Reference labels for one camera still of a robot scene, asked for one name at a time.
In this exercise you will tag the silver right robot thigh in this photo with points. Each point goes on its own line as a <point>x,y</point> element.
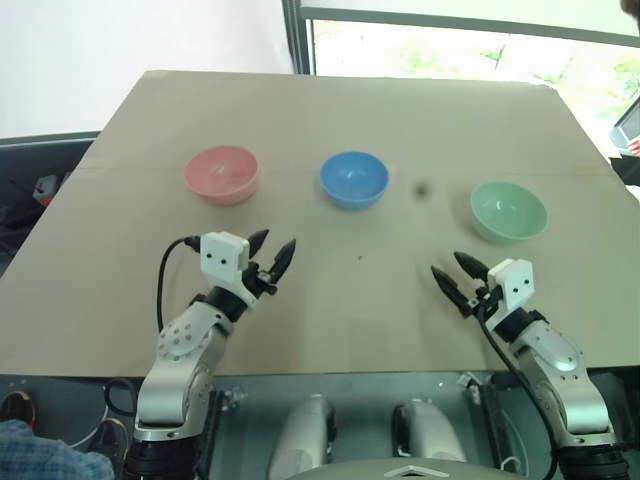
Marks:
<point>430,430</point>

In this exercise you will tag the blue checked clothing of person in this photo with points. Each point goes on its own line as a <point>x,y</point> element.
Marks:
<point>45,452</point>

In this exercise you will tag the dark red-soled shoe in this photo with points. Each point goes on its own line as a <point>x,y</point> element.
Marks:
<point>17,407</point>
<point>111,437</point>

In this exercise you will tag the brown cardboard sheet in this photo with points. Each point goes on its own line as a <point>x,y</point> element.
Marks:
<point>320,310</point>

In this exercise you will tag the blue plastic bowl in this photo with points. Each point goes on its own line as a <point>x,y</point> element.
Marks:
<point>354,192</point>

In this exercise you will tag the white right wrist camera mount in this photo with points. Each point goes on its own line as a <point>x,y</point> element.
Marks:
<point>515,282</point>

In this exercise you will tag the pink plastic bowl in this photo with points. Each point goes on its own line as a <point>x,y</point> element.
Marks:
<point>222,187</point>

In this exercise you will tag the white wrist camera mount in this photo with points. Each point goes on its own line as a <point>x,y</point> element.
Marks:
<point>222,257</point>
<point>515,282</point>

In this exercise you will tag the grey window frame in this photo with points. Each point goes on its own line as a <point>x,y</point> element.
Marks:
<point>299,35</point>

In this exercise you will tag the silver left robot thigh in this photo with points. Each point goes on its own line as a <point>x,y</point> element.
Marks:
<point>300,435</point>

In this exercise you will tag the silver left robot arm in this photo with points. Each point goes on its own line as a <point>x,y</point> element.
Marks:
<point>175,370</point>

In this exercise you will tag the silver robot thigh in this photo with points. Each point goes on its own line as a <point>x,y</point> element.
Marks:
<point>430,430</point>
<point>300,435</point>

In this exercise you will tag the orange and white device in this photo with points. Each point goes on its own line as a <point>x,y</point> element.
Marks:
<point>50,189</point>

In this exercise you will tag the grey robot torso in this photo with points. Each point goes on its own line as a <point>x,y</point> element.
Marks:
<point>390,472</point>

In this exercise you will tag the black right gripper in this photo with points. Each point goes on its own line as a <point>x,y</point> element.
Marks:
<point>482,299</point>

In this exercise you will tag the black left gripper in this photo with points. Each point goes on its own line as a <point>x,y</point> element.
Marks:
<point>260,280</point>

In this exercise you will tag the bystander's bare hand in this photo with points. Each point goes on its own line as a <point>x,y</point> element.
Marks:
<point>635,147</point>

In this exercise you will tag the green plastic bowl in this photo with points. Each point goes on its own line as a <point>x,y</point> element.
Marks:
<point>507,225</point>

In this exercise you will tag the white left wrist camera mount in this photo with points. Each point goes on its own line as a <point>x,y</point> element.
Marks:
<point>222,257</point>

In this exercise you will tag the dark cart with clutter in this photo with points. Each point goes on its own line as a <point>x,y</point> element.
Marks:
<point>30,225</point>

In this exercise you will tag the dark tablet screen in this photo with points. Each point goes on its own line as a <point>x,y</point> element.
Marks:
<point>627,122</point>

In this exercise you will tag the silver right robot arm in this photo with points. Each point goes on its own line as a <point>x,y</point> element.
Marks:
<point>565,380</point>

